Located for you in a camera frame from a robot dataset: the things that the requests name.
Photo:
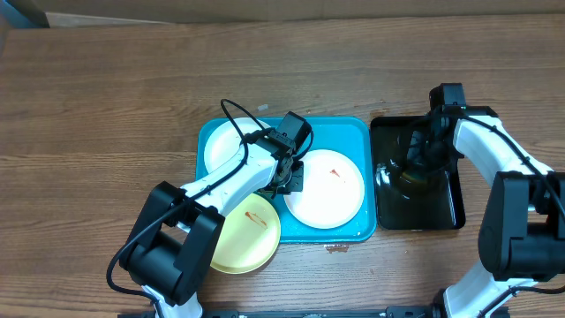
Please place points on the white plate upper left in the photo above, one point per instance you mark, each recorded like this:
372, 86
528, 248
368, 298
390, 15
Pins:
224, 141

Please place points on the yellow plate with stain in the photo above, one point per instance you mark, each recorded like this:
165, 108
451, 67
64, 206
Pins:
249, 237

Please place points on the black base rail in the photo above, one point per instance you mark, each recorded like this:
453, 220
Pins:
389, 312

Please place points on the black rectangular water tray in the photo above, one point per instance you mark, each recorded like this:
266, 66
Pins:
436, 205

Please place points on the yellow green sponge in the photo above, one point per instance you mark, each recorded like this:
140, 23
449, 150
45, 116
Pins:
413, 178

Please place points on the white plate with red stain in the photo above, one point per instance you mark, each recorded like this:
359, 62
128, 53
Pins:
333, 190

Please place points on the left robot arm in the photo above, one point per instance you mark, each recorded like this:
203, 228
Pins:
170, 247

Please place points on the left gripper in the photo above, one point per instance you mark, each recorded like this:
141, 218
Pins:
296, 185

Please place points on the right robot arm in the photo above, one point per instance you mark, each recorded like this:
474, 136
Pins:
521, 237

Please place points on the teal plastic tray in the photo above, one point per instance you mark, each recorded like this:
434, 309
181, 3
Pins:
348, 136

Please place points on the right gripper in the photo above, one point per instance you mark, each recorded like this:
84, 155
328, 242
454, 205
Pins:
418, 157

